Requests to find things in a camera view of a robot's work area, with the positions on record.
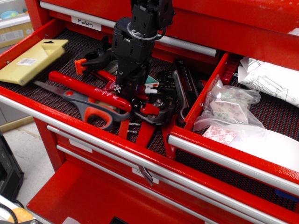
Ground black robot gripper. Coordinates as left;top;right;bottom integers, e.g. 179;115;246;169
112;17;155;102

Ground red threadlocker glue tube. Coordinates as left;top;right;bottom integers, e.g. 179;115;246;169
103;80;158;95

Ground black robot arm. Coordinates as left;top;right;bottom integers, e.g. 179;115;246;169
112;0;175;101

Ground left open red drawer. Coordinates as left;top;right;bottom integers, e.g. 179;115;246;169
0;18;299;224

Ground open red drawer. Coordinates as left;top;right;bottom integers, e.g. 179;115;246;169
26;160;211;224
0;18;299;224
167;52;299;197

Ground right open red drawer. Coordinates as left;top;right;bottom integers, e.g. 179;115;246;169
167;52;299;197

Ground bottom open red drawer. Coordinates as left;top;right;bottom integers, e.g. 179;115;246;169
26;160;211;224

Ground clear ribbed bit case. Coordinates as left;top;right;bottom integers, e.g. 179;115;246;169
105;60;118;74

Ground green white small box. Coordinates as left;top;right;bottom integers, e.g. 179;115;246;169
144;76;159;88

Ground black spring clamp orange tips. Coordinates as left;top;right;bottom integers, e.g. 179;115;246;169
74;36;116;75

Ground grey orange scissors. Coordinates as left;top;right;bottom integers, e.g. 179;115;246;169
33;80;130;131

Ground red bit strip holder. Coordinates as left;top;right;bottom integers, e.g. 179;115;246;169
118;119;141;139

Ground silver black utility knife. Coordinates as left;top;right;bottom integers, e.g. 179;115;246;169
173;58;199;126

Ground white markers label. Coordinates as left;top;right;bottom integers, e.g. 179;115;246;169
71;16;102;31

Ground red tool cabinet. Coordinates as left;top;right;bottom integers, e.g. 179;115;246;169
24;0;299;224

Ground clear bag of adhesive pads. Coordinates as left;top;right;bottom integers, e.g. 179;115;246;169
193;75;265;135

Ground red hex bit holder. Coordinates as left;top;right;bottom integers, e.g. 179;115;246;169
221;54;242;85

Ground yellow flat plastic case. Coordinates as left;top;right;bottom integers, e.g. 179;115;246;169
0;39;69;86

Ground red white adhesive pad sheet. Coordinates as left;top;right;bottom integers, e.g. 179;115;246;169
203;126;236;146

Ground cardboard box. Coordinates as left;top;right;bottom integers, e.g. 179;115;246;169
0;22;33;48

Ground black plastic crate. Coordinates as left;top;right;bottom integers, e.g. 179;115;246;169
0;133;24;200

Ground white plastic bag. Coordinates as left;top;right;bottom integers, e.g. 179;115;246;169
227;125;299;172

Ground white instruction paper sheets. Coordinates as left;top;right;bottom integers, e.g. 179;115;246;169
237;57;299;107

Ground blue tape piece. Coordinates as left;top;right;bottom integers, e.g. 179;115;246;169
275;189;299;203

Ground red handled pliers tool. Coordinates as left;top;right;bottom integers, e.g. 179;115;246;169
49;71;132;112

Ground black red wire stripper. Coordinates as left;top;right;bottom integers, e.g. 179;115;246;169
134;98;176;147

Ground black crimping tool red handles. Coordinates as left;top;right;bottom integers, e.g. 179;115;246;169
156;70;177;160

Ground red black screwdriver handle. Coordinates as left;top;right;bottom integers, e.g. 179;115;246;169
196;80;207;94

